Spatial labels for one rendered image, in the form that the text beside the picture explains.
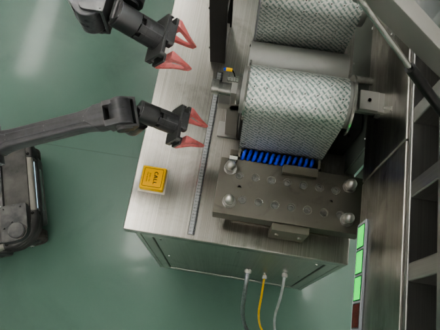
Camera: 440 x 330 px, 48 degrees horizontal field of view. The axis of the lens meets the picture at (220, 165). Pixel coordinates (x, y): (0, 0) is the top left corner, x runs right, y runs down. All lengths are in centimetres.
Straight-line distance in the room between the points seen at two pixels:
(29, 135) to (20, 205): 96
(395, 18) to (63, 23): 248
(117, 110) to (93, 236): 127
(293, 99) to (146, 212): 58
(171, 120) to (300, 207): 42
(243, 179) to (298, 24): 43
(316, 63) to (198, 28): 56
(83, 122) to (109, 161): 126
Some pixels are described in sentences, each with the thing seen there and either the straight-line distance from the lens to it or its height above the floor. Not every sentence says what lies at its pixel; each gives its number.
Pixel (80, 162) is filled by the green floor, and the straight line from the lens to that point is 256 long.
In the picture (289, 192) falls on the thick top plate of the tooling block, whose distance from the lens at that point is 137.
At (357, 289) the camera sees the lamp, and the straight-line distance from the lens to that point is 119.
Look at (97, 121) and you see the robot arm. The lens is 126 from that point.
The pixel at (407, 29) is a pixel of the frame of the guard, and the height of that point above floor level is 183.
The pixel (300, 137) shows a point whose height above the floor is 116.
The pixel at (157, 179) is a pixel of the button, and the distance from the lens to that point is 148.
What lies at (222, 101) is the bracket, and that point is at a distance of 133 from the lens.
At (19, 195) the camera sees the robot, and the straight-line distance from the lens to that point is 233.
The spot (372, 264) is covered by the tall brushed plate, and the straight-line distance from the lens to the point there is 112.
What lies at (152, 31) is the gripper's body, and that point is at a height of 144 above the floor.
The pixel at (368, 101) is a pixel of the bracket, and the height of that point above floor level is 129.
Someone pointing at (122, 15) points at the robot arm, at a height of 148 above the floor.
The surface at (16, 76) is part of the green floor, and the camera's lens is 286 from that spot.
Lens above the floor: 233
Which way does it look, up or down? 71 degrees down
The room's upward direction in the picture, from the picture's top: 3 degrees clockwise
